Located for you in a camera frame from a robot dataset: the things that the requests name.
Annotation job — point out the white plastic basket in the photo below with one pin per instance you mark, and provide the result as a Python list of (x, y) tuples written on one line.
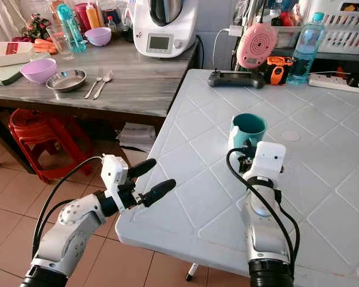
[(347, 33)]

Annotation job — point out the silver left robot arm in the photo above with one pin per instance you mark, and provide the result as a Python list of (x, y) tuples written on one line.
[(69, 230)]

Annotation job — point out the orange black tape measure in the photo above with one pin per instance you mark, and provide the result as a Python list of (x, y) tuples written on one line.
[(279, 70)]

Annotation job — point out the teal drinking bottle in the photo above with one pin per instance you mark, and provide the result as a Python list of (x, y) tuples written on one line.
[(70, 28)]

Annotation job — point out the steel bowl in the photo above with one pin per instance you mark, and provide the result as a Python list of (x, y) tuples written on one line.
[(66, 79)]

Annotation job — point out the green cutting board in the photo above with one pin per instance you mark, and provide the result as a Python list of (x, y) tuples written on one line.
[(1, 75)]

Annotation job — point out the clear drinking glass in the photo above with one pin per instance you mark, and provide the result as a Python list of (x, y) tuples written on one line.
[(61, 45)]

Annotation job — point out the white charger plug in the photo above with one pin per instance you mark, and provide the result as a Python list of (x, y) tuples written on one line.
[(235, 31)]

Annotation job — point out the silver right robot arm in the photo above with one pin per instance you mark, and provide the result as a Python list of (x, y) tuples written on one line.
[(263, 233)]

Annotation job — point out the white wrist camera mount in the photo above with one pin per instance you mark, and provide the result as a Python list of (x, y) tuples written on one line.
[(269, 160), (113, 172)]

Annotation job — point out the white paper stack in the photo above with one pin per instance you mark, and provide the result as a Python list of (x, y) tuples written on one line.
[(136, 137)]

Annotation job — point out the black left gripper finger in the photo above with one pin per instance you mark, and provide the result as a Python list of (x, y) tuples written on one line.
[(160, 191), (142, 170)]

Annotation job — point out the large purple bowl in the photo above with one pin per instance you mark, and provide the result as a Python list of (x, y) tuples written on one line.
[(38, 70)]

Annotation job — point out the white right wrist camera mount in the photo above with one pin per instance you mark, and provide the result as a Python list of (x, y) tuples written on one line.
[(269, 160)]

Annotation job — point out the small purple bowl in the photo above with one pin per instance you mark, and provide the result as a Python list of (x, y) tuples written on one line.
[(99, 36)]

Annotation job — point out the clear water bottle blue cap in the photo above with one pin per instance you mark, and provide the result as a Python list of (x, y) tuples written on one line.
[(306, 51)]

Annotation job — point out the teal mug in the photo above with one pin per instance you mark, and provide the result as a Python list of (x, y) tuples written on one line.
[(245, 127)]

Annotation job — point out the white kitchen machine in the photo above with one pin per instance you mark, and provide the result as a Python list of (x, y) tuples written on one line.
[(164, 33)]

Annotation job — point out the red container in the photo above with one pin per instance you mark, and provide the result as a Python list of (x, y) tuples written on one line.
[(81, 15)]

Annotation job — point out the white table leg black foot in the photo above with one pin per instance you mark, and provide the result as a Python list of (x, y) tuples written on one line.
[(191, 272)]

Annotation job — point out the orange carrots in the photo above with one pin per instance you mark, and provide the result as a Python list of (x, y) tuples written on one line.
[(45, 46)]

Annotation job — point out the steel fork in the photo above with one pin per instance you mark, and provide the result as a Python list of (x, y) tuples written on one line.
[(93, 86)]

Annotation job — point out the white power strip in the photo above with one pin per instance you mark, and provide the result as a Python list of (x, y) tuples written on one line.
[(338, 82)]

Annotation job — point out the steel spoon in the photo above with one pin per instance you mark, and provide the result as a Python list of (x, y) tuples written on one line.
[(106, 75)]

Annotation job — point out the black game controller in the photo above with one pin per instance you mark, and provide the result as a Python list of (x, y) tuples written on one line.
[(236, 79)]

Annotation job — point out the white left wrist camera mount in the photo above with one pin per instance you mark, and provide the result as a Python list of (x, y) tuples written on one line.
[(113, 172)]

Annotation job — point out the flower bunch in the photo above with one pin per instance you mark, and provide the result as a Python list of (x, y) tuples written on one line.
[(39, 27)]

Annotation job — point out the red plastic stool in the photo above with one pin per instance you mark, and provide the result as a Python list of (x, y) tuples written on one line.
[(39, 134)]

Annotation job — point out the white tray with red grater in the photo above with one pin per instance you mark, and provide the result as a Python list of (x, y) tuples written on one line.
[(9, 55)]

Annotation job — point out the orange sauce bottle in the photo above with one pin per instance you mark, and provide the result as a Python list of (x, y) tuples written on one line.
[(93, 16)]

